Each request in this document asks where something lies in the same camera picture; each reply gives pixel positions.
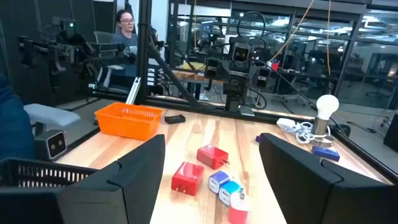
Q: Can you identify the orange hanging cable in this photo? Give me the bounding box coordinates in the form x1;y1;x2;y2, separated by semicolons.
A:
269;0;315;63
325;0;331;77

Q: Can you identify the silver aluminium bar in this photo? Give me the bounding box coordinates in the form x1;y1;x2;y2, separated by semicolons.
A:
125;77;142;106

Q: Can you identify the grey table-level camera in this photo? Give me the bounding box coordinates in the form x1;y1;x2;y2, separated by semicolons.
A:
33;129;68;162

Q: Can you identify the silver mounting plate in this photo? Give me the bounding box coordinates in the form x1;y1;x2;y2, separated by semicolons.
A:
238;105;256;117

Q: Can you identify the black digital clock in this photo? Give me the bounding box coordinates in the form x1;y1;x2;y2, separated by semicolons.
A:
164;114;187;125

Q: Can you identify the blue chair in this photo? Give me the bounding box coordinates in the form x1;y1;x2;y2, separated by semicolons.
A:
0;73;35;160

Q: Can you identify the white power adapter with cable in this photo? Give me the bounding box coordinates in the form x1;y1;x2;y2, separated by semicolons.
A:
275;117;331;145

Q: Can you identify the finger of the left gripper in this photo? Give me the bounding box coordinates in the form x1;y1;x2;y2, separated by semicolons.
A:
252;65;272;90
204;57;223;81

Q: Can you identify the grey office chair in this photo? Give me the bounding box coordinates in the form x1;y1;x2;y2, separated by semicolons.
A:
92;30;115;45

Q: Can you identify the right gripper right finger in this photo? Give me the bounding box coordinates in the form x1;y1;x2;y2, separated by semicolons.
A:
259;133;398;224

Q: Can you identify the large red wall charger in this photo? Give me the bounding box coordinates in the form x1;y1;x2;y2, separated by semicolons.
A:
196;144;231;170
170;161;205;197

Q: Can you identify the orange plastic basket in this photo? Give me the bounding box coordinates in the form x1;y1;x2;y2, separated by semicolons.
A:
94;102;164;141

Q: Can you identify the black box speaker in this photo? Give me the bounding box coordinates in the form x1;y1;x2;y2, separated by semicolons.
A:
382;113;398;153

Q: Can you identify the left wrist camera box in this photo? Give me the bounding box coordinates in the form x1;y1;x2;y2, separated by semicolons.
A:
229;37;252;64

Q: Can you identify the blue USB wall charger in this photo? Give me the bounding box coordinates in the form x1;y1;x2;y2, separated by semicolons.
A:
207;170;232;195

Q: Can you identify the teal USB wall charger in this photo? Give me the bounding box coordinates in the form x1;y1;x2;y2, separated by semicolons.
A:
218;180;245;207

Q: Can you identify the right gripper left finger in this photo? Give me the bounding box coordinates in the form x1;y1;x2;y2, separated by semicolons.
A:
0;134;166;224

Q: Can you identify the black plastic basket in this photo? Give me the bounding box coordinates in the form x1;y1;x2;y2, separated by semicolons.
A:
0;157;98;189

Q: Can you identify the grey padded armrest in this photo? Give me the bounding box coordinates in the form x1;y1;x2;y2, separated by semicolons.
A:
24;103;81;128

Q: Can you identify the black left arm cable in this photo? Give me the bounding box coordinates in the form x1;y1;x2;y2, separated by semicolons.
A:
236;11;267;40

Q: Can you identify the person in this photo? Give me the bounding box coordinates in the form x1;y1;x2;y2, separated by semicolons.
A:
110;9;139;78

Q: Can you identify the white light bulb on base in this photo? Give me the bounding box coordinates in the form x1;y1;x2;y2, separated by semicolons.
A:
310;94;340;148

